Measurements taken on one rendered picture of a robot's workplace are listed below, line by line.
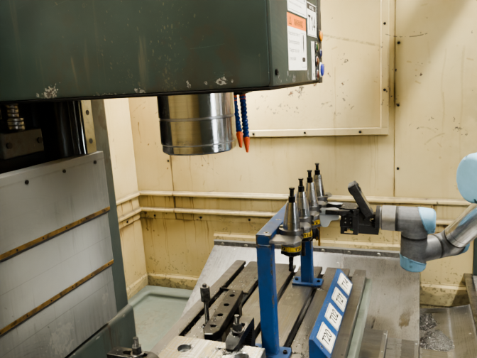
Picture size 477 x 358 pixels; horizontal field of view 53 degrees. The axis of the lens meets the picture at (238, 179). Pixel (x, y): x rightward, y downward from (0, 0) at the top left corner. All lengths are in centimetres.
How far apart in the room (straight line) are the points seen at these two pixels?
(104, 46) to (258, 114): 115
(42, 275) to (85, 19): 64
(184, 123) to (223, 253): 130
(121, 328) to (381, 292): 96
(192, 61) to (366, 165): 122
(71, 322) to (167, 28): 86
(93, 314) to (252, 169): 95
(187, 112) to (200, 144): 7
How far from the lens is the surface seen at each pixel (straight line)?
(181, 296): 233
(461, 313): 207
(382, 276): 198
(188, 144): 94
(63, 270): 135
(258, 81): 82
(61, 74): 103
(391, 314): 186
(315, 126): 196
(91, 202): 141
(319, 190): 149
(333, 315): 140
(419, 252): 150
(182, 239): 230
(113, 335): 162
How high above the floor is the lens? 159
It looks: 12 degrees down
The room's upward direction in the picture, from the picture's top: 4 degrees counter-clockwise
